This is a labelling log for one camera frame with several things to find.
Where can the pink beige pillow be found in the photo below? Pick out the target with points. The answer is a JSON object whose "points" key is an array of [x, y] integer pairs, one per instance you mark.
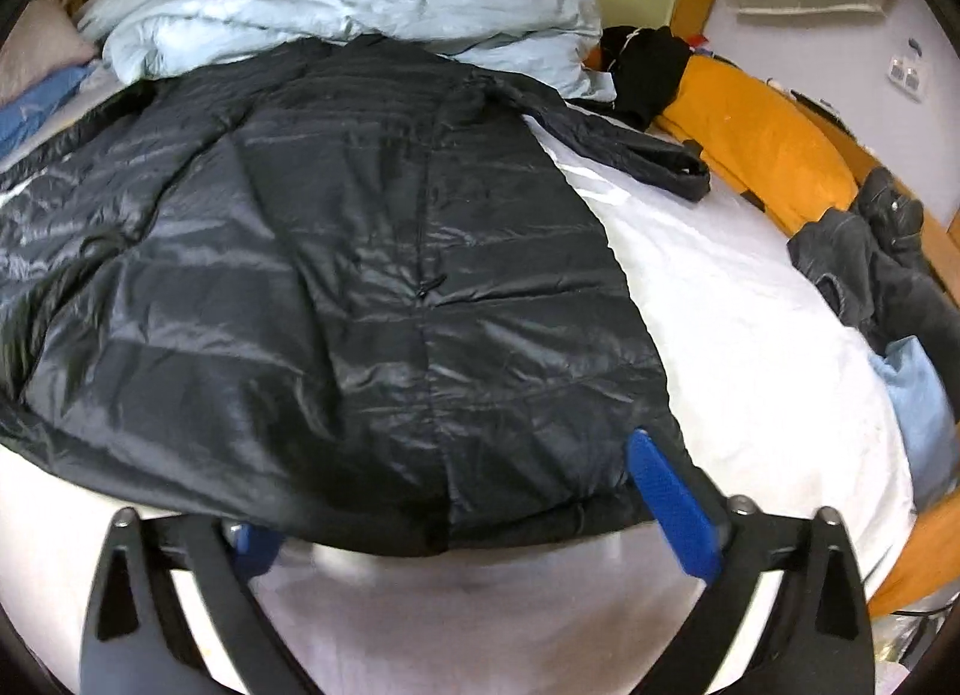
{"points": [[43, 40]]}

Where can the white wall socket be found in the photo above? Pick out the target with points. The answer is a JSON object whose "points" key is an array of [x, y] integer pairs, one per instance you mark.
{"points": [[909, 75]]}

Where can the blue pillow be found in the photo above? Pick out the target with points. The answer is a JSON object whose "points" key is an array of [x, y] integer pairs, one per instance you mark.
{"points": [[23, 116]]}

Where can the white patterned bed sheet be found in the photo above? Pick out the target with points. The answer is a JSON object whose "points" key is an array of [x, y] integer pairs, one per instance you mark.
{"points": [[774, 398]]}

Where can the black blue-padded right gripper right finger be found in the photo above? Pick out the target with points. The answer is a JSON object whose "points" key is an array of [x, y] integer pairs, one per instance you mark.
{"points": [[817, 638]]}

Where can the black puffer down jacket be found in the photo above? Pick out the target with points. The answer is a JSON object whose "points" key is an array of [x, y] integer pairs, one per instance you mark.
{"points": [[339, 292]]}

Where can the orange wooden bed frame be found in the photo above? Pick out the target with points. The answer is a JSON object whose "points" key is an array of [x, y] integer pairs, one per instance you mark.
{"points": [[930, 558]]}

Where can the black garment at headboard corner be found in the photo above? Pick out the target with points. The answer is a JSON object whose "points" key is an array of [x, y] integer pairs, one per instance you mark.
{"points": [[646, 66]]}

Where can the light blue cloth piece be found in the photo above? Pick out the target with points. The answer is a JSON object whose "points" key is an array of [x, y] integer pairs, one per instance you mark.
{"points": [[925, 418]]}

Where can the dark grey crumpled clothing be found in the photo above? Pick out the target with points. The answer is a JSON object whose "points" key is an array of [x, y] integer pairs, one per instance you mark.
{"points": [[868, 264]]}

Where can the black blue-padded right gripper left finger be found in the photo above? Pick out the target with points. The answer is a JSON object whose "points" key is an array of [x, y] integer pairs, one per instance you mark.
{"points": [[169, 612]]}

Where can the light blue duvet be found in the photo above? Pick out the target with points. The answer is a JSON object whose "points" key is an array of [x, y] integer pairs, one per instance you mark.
{"points": [[546, 39]]}

